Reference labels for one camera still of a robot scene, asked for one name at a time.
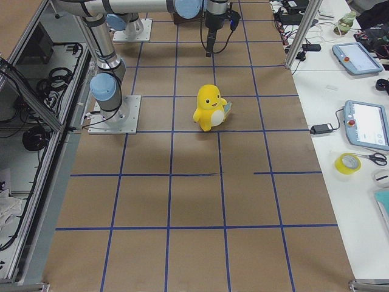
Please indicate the blue teach pendant near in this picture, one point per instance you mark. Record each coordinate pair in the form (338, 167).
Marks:
(366, 124)

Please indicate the aluminium frame rail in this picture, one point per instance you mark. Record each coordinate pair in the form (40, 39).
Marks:
(43, 59)

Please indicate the black power adapter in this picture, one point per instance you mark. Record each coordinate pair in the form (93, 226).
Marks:
(321, 129)

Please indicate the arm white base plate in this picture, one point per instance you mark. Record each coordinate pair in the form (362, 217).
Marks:
(124, 121)
(120, 37)

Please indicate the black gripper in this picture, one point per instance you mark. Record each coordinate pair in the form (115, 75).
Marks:
(212, 22)

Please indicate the aluminium frame post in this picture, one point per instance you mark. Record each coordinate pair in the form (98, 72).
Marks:
(302, 30)

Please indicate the blue teach pendant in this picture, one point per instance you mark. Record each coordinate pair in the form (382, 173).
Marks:
(356, 59)
(366, 124)

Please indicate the yellow tape roll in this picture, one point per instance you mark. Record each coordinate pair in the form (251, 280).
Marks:
(347, 164)

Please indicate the black handled scissors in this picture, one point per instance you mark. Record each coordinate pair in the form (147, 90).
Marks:
(377, 158)

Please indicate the blue teach pendant far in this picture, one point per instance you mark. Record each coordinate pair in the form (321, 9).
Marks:
(356, 59)

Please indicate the yellow plush dinosaur toy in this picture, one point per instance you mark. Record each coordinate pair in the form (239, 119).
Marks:
(211, 109)

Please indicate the green drink bottle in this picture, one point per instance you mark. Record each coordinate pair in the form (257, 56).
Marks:
(344, 24)

